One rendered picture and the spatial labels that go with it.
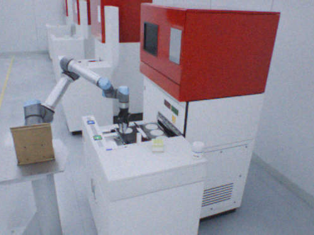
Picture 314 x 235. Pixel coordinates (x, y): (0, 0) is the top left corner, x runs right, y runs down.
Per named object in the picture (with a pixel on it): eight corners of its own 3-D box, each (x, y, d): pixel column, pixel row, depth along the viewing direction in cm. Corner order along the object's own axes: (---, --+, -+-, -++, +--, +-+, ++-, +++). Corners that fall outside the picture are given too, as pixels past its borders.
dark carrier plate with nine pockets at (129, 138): (155, 122, 231) (155, 122, 231) (173, 142, 202) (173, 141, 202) (116, 128, 219) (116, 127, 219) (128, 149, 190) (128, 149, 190)
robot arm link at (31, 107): (20, 117, 181) (19, 99, 186) (31, 124, 194) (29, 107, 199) (37, 112, 181) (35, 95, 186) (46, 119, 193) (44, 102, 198)
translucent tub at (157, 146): (162, 147, 181) (163, 138, 178) (163, 153, 174) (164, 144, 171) (151, 147, 180) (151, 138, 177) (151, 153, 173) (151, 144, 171)
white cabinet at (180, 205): (147, 190, 289) (150, 119, 255) (192, 266, 208) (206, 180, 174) (86, 203, 266) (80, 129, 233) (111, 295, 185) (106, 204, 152)
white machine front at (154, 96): (145, 110, 272) (146, 71, 256) (184, 152, 204) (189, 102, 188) (142, 111, 271) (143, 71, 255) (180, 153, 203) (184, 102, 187)
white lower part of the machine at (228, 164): (196, 167, 331) (204, 103, 297) (239, 213, 262) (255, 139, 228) (141, 179, 306) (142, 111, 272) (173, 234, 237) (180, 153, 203)
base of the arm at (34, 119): (19, 129, 174) (19, 115, 178) (26, 137, 188) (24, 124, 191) (44, 125, 178) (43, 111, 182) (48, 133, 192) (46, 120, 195)
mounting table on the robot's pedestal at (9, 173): (0, 198, 169) (-4, 181, 164) (6, 161, 207) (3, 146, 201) (73, 185, 185) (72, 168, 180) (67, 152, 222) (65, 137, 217)
